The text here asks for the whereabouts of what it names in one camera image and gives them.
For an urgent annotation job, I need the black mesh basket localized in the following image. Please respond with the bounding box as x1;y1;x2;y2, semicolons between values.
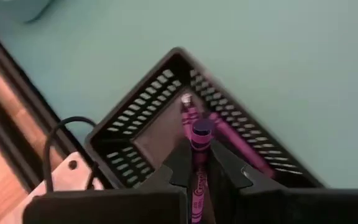
84;46;324;190

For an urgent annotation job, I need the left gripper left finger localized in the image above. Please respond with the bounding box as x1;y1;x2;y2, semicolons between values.
23;138;192;224

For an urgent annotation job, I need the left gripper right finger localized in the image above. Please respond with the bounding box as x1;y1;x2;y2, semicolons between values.
209;139;358;224

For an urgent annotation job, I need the black base cable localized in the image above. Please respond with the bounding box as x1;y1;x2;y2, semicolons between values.
42;116;98;194

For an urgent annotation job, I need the purple crayon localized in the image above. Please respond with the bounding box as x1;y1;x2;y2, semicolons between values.
180;93;200;141
190;119;214;224
209;113;275;178

